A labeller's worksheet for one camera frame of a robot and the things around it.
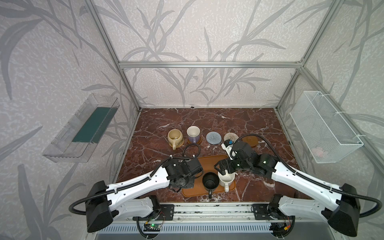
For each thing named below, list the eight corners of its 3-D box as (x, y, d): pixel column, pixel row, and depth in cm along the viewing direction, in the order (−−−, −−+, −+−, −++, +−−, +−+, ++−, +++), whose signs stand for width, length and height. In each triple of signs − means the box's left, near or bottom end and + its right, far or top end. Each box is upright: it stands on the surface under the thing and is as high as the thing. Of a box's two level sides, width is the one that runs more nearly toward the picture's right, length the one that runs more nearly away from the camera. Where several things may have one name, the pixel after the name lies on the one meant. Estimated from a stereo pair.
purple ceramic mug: (187, 147, 100) (185, 139, 93) (188, 133, 107) (187, 125, 100) (200, 147, 100) (199, 139, 93) (200, 133, 107) (200, 125, 100)
